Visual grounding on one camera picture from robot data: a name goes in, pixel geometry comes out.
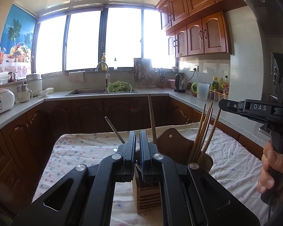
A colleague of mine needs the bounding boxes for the wooden chopstick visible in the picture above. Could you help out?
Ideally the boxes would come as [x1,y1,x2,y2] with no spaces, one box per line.
[148,94,157,144]
[197,108,221,164]
[192,102,213,162]
[188,104,206,163]

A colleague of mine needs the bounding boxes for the person's right hand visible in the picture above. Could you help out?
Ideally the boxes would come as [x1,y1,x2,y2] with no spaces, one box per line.
[257,141,283,194]

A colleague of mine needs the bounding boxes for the wooden utensil holder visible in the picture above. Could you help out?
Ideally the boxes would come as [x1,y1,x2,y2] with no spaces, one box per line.
[132,128,214,215]

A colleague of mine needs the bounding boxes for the white floral tablecloth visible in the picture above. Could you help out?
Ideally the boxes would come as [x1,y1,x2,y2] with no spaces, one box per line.
[33,129,269,225]

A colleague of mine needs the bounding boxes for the yellow oil bottle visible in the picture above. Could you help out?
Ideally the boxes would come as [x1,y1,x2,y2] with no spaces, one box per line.
[211,76,219,91]

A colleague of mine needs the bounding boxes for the white plastic pitcher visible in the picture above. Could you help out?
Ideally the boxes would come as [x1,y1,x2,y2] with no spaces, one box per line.
[191,82,210,100]

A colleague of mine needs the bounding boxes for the range hood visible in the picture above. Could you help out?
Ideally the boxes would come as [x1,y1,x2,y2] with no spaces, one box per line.
[244,0,283,38]

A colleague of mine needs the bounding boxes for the black electric kettle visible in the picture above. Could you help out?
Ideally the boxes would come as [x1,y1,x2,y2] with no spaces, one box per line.
[174,73,186,93]

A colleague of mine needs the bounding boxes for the green bowl of vegetables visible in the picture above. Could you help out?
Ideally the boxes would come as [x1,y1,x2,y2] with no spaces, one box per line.
[107,81,132,93]

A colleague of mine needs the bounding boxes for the small white blender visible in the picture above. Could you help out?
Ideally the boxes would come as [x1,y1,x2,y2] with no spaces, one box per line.
[16,84,33,103]

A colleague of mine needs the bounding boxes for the chrome sink faucet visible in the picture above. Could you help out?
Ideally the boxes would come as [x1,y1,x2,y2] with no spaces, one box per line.
[95,61,111,88]

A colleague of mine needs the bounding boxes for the white steamer pot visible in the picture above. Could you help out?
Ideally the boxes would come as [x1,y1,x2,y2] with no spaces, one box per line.
[26,73,43,96]

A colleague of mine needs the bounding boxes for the upper wooden cabinets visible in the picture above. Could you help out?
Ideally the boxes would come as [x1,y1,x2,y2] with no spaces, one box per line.
[156,0,245,57]

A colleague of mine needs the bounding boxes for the white rice cooker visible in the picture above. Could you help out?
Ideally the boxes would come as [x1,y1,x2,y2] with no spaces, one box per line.
[0,88,15,114]

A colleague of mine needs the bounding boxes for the wooden knife rack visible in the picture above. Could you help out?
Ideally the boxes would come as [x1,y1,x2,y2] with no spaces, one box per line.
[133,58,155,86]

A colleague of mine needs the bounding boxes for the dish soap bottle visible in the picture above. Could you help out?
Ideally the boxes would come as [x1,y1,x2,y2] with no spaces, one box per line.
[101,53,107,71]

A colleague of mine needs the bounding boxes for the tropical fruit poster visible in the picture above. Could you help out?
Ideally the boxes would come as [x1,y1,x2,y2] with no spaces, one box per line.
[0,5,37,80]

